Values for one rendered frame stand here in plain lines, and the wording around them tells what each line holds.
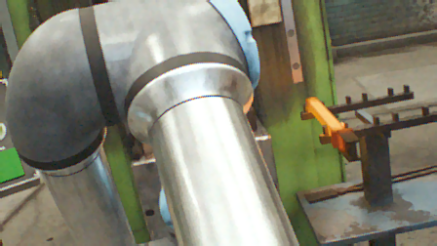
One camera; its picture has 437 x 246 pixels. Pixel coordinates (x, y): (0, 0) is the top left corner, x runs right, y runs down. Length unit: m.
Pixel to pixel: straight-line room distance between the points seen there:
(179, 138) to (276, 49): 1.07
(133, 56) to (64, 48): 0.06
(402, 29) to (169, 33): 7.11
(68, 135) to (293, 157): 1.12
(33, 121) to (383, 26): 7.06
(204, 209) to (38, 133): 0.19
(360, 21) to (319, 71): 5.85
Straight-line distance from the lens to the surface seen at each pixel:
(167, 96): 0.37
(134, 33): 0.41
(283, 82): 1.43
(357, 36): 7.31
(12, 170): 1.20
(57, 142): 0.45
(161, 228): 1.32
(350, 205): 1.30
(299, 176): 1.52
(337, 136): 1.01
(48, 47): 0.42
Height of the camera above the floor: 1.31
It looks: 15 degrees down
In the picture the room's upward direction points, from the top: 11 degrees counter-clockwise
